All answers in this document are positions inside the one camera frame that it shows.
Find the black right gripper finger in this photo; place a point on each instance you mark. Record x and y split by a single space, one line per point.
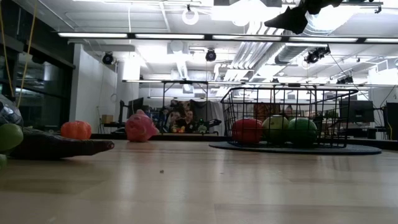
290 20

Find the bright green lime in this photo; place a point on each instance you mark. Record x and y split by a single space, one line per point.
302 130

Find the red apple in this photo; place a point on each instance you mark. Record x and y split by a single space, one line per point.
247 130

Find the orange-red ribbed tomato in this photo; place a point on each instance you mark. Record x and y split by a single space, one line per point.
76 130

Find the long purple eggplant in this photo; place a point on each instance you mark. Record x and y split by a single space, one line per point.
56 146

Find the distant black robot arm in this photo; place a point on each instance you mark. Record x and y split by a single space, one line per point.
211 123

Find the black ceiling spotlight cluster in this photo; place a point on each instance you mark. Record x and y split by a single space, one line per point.
312 57

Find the black overhead bar with lights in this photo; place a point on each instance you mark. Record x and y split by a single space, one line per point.
208 37

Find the black round spotlight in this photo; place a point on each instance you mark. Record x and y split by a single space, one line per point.
108 59
211 56

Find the person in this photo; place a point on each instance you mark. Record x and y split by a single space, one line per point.
188 123
288 110

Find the colourful patterned cloth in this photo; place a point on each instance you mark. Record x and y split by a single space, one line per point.
264 110

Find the black monitor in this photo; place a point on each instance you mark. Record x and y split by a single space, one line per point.
392 119
136 105
360 111

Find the white cloth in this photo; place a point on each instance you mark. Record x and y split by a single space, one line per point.
217 113

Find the dark grey cloth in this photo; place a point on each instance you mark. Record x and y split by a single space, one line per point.
199 109

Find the floral patterned cloth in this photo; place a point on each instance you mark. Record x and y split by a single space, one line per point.
178 105

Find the round dark mat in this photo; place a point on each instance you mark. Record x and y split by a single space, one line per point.
357 150

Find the pink dragon fruit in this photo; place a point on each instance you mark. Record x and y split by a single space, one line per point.
140 127

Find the cardboard box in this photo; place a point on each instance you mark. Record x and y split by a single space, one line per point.
107 119

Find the distant black table frame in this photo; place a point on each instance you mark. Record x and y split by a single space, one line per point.
186 82

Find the black aluminium table frame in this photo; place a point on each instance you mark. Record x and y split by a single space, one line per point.
186 137

